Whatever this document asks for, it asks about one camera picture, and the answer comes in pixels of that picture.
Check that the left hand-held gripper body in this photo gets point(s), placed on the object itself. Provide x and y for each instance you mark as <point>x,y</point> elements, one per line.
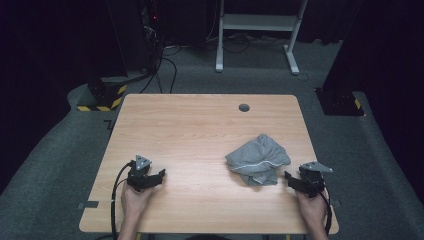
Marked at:
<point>140,173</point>

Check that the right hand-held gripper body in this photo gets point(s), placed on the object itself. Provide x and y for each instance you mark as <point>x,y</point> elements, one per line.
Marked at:
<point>311,181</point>

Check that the grey shorts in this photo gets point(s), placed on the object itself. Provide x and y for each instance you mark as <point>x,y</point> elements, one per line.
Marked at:
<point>258,160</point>

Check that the person's right hand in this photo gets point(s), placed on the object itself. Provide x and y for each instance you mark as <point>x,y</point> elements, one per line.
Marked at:
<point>312,210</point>

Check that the person's left hand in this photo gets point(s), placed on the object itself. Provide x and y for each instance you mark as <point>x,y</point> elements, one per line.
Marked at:
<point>135,201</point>

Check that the grey tape strip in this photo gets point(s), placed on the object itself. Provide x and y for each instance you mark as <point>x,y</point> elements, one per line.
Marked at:
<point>336,203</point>
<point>89,204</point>

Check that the black floor tape mark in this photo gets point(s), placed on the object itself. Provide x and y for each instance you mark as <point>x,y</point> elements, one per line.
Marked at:
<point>109,125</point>

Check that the black yellow striped base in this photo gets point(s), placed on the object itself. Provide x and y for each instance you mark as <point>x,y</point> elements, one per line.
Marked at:
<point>106,96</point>

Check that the grey table grommet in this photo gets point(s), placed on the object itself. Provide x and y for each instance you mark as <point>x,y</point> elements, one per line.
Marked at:
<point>244,107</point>

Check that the black stand base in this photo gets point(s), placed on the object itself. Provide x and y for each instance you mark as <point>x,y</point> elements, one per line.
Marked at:
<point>340,101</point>

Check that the dark equipment rack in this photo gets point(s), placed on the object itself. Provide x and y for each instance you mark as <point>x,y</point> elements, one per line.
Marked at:
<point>151,33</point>

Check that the white metal stand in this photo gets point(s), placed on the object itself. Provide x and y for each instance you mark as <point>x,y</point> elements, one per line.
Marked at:
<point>258,22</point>

